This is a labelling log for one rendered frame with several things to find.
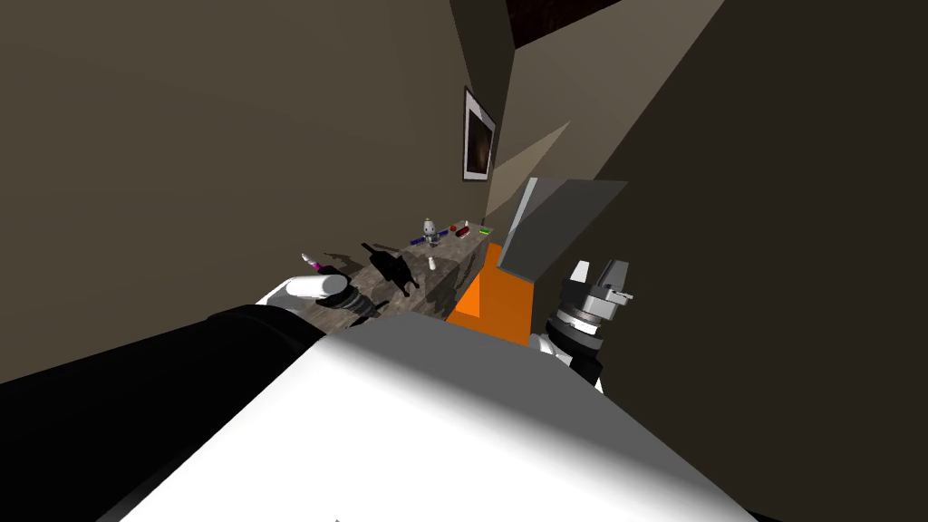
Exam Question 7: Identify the grey flat panel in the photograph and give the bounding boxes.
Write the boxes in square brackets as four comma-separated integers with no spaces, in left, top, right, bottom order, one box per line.
[498,176,629,285]

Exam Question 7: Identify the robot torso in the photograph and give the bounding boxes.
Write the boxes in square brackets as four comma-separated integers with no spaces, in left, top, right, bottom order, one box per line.
[93,311,762,522]

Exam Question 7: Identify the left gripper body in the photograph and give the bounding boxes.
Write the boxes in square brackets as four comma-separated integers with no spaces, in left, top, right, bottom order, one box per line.
[347,295,389,325]

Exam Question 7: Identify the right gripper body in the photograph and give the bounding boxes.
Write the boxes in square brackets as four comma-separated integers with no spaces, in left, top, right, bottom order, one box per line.
[572,281,634,322]

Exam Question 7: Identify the framed dark picture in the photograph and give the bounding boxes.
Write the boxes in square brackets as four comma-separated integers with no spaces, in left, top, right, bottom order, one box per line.
[461,86,498,183]

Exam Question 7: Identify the orange box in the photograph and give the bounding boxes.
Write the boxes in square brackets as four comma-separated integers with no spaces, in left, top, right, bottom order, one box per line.
[445,242,538,349]

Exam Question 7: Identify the grey-brown stone table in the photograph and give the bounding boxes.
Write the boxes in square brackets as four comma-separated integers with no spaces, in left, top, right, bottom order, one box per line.
[307,223,496,336]

